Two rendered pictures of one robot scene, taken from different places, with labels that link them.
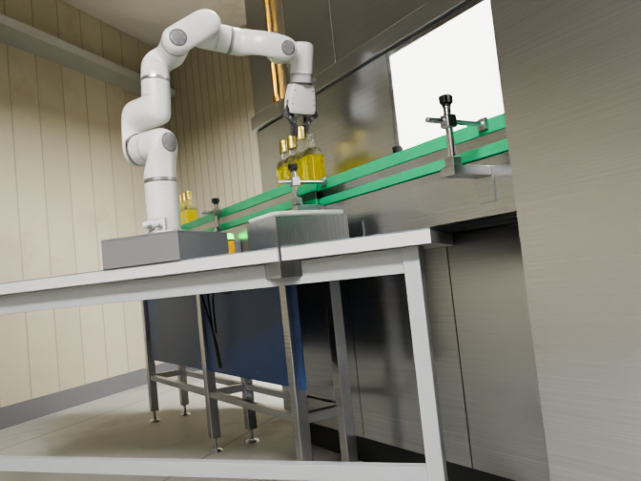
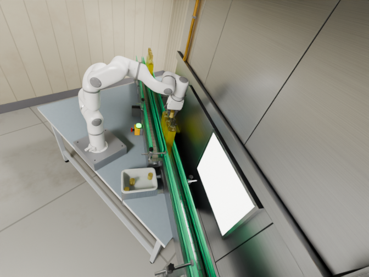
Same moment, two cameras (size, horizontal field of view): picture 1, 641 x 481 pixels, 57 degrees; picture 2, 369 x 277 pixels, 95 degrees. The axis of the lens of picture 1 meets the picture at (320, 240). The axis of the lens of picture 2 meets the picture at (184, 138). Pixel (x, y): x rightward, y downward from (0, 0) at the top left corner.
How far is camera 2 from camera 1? 156 cm
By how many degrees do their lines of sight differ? 45
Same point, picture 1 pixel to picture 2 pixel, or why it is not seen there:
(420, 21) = (230, 144)
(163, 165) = (93, 131)
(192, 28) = (104, 78)
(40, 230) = (108, 18)
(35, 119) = not seen: outside the picture
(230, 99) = not seen: outside the picture
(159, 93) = (90, 100)
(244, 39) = (144, 78)
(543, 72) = not seen: outside the picture
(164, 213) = (95, 145)
